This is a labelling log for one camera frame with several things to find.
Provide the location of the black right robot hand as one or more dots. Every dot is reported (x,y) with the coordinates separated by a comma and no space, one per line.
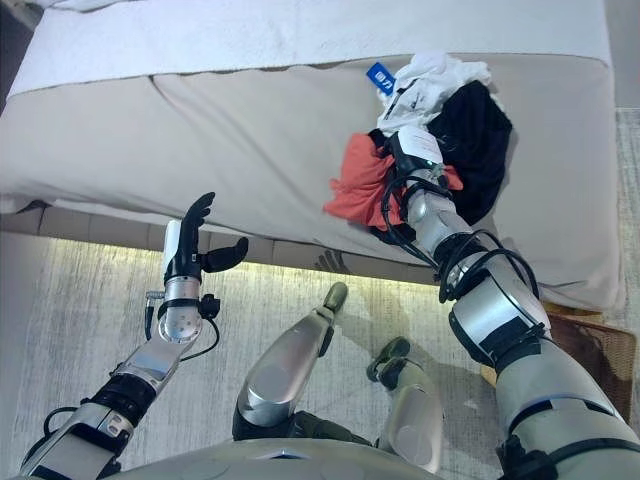
(417,147)

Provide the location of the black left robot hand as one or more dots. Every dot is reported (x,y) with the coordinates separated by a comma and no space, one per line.
(182,250)

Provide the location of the white garment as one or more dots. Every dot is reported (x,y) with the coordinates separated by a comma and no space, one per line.
(420,90)

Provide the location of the black garment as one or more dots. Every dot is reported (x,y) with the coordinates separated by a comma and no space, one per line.
(480,140)

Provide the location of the orange garment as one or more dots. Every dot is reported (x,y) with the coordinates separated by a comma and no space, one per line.
(360,185)

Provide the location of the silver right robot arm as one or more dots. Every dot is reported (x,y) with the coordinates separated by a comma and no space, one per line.
(500,310)

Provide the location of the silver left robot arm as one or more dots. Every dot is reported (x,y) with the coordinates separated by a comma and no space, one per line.
(150,360)

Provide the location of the brown upholstered bed base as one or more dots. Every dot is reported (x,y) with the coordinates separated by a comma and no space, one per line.
(125,230)

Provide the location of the large bed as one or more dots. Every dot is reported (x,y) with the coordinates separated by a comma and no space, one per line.
(225,145)

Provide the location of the brown wicker basket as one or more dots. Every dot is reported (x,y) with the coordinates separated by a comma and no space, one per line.
(590,350)

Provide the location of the blue tag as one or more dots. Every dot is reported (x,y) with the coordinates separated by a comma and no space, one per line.
(380,77)

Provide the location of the grey striped rug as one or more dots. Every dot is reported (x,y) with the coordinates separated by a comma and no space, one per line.
(75,325)

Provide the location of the silver left robot leg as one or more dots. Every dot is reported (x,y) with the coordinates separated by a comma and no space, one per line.
(285,370)

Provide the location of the silver robot leg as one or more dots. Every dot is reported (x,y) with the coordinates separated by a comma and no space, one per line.
(412,415)
(285,370)

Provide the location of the white textured blanket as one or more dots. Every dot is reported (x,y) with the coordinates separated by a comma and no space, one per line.
(250,35)

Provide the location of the grey robot torso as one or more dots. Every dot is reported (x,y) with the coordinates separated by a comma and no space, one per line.
(280,462)

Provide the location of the silver right robot leg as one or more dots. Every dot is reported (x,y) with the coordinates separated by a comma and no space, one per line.
(412,415)

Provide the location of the white duvet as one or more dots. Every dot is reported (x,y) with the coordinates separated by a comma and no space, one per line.
(75,3)

